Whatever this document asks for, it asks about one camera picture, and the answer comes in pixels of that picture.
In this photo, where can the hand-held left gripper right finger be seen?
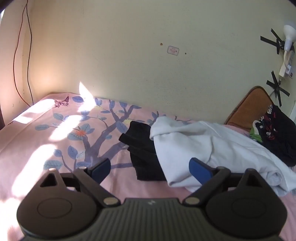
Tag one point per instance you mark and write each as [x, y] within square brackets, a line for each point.
[198, 170]

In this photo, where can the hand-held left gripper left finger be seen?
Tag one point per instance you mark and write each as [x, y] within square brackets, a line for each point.
[102, 171]

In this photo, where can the pale blue white shirt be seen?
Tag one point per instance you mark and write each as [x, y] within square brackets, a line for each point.
[219, 143]

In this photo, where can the pink floral bedsheet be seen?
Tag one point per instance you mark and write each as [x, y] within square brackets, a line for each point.
[120, 184]

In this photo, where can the green cloth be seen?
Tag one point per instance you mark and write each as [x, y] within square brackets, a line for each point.
[255, 136]

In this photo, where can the orange brown cushion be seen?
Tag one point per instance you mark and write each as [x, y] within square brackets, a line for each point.
[249, 109]

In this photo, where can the black red printed garment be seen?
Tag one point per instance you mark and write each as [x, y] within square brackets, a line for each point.
[282, 139]

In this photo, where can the white lamp bulb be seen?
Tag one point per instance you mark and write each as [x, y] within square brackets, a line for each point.
[289, 34]

